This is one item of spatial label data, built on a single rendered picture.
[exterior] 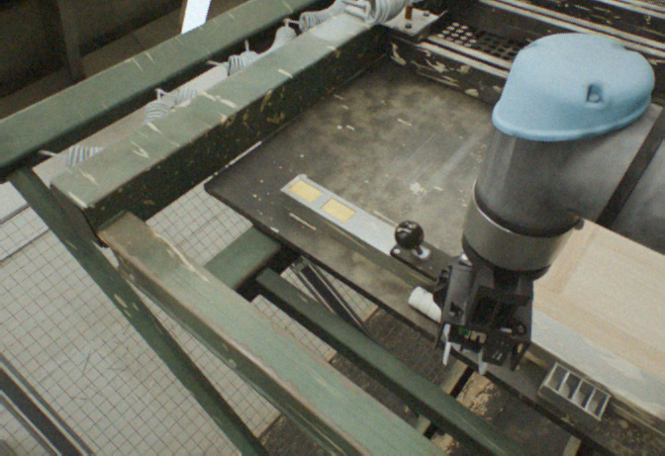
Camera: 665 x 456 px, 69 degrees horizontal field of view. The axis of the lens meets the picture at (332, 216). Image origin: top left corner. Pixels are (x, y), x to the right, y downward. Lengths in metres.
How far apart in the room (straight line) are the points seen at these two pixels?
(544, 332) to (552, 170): 0.43
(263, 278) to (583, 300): 0.49
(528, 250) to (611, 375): 0.38
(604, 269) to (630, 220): 0.53
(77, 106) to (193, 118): 0.48
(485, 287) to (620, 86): 0.16
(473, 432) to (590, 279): 0.29
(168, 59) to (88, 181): 0.67
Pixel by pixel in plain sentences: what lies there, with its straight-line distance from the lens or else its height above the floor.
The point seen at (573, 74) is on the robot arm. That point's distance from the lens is 0.29.
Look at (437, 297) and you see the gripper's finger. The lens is 0.50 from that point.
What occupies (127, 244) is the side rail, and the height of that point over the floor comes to 1.76.
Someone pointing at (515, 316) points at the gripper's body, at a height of 1.46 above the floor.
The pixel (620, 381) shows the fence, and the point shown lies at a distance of 0.72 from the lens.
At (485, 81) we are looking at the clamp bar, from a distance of 1.11.
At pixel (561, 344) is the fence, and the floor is 1.29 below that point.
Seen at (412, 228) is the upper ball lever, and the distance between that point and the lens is 0.61.
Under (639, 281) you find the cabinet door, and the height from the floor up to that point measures 1.23.
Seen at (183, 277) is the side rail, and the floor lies 1.67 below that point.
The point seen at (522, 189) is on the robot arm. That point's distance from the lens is 0.32.
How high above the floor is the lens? 1.66
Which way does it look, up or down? 5 degrees down
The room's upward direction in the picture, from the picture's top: 40 degrees counter-clockwise
